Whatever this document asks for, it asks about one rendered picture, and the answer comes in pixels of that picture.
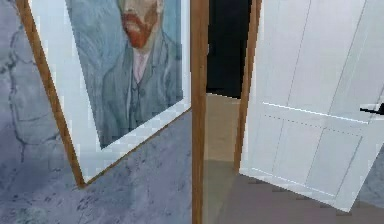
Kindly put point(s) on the wooden framed portrait painting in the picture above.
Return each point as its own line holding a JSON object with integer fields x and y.
{"x": 133, "y": 73}

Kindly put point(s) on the white panelled room door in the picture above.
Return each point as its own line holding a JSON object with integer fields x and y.
{"x": 310, "y": 100}

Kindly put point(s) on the wooden door frame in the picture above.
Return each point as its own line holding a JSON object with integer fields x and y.
{"x": 199, "y": 113}

